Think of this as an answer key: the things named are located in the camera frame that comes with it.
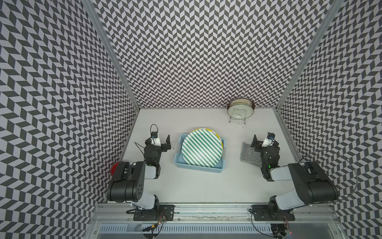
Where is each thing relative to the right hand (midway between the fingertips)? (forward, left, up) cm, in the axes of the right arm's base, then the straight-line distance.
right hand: (261, 137), depth 90 cm
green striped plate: (-4, +37, -5) cm, 37 cm away
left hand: (+2, +62, +1) cm, 62 cm away
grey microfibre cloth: (-7, +7, -9) cm, 14 cm away
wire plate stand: (+25, +8, -6) cm, 27 cm away
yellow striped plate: (-2, +30, -3) cm, 30 cm away
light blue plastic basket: (-11, +50, -10) cm, 53 cm away
